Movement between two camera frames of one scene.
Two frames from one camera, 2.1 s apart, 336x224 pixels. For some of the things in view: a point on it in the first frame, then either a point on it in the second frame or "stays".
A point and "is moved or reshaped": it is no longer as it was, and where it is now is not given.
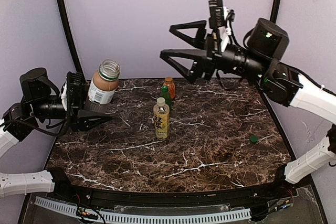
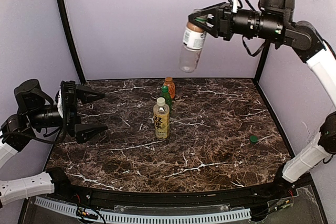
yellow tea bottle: x=161 y=119 stays
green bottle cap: x=253 y=139 stays
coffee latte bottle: x=103 y=86 is moved or reshaped
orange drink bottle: x=168 y=82 stays
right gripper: x=209 y=54 -> x=224 y=21
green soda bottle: x=166 y=94 stays
